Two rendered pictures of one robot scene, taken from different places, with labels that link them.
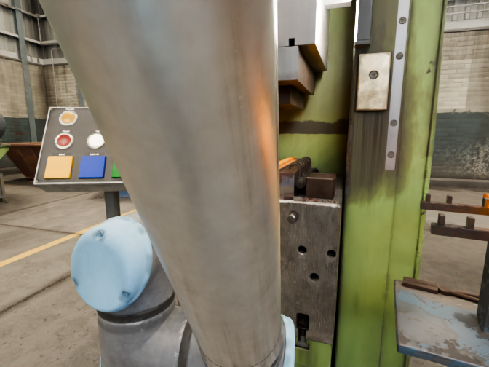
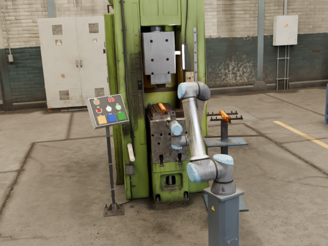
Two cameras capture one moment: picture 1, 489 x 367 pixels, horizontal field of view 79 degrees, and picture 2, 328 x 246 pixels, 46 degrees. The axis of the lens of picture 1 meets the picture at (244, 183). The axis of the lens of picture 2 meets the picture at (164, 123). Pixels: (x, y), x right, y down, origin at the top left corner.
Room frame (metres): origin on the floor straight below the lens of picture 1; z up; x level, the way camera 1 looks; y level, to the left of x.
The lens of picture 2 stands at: (-2.39, 1.65, 1.82)
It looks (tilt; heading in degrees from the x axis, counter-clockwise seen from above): 14 degrees down; 333
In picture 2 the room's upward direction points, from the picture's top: 3 degrees counter-clockwise
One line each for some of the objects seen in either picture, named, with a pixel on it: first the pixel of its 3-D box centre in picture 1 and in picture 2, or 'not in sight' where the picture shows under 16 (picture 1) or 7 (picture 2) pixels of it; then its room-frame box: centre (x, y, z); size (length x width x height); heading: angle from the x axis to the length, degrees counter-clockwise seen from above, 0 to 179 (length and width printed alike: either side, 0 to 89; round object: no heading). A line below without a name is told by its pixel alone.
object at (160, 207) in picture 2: not in sight; (167, 203); (0.91, -0.04, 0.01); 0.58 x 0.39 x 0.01; 70
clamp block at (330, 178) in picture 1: (321, 184); (178, 112); (0.95, -0.25, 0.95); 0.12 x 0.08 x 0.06; 160
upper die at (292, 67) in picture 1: (280, 76); (157, 76); (1.15, -0.13, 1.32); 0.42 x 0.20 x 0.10; 160
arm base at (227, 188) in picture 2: not in sight; (223, 184); (-0.21, 0.05, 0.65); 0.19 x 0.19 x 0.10
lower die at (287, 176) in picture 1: (278, 172); (159, 110); (1.15, -0.13, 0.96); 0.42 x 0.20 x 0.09; 160
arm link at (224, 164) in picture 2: not in sight; (222, 167); (-0.21, 0.06, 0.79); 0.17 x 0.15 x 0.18; 80
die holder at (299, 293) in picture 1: (290, 238); (165, 133); (1.14, -0.19, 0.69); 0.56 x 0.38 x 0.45; 160
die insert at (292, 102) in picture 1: (288, 99); (160, 83); (1.18, -0.17, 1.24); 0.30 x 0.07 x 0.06; 160
